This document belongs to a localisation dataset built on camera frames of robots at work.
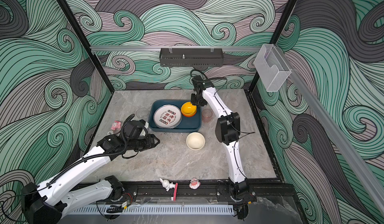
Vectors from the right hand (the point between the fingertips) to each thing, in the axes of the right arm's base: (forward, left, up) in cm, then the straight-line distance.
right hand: (196, 103), depth 96 cm
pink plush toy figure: (-13, +52, -7) cm, 54 cm away
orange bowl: (-4, +5, -8) cm, 10 cm away
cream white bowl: (-22, +1, -10) cm, 24 cm away
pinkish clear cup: (-2, -8, -10) cm, 13 cm away
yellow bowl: (+2, +6, -8) cm, 10 cm away
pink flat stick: (-50, +11, -7) cm, 51 cm away
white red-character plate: (-5, +20, -9) cm, 22 cm away
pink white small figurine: (-46, +1, -9) cm, 47 cm away
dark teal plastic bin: (-10, +3, -10) cm, 15 cm away
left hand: (-29, +21, +4) cm, 36 cm away
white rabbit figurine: (-46, +16, -8) cm, 49 cm away
